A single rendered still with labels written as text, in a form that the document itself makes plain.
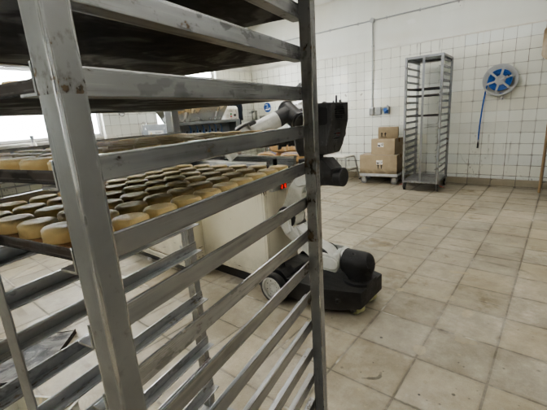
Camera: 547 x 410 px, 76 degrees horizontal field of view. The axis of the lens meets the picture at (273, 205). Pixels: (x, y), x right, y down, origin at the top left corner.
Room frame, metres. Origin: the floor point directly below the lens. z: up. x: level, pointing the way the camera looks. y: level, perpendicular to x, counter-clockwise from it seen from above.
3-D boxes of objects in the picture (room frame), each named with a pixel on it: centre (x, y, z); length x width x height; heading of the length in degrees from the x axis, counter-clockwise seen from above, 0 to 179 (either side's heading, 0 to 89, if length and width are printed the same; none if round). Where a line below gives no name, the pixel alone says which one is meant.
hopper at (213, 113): (2.90, 0.59, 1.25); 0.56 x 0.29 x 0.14; 139
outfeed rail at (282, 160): (3.08, 0.58, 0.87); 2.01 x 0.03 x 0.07; 49
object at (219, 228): (2.57, 0.21, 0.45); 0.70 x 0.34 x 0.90; 49
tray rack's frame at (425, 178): (5.10, -2.28, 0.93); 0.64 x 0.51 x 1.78; 143
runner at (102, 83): (0.63, 0.07, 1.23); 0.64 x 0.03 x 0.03; 151
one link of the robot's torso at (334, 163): (2.12, -0.32, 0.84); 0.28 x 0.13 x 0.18; 50
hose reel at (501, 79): (4.86, -3.12, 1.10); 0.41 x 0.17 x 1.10; 50
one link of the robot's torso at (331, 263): (2.09, -0.35, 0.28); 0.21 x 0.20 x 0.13; 50
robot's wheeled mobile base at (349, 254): (2.11, -0.32, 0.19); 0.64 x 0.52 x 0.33; 50
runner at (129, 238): (0.63, 0.07, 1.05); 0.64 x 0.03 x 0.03; 151
